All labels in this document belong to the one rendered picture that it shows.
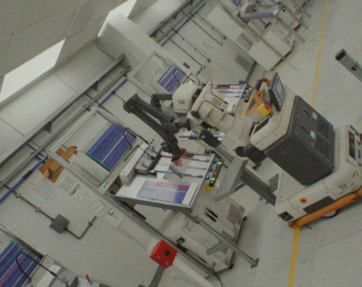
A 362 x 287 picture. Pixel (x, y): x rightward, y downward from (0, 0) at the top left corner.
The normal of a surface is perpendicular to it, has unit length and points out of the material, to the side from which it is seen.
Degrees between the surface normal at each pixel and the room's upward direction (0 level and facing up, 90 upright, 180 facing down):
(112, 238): 89
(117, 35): 90
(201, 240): 90
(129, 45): 90
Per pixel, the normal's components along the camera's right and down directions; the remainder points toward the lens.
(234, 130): 0.41, -0.60
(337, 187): -0.35, 0.59
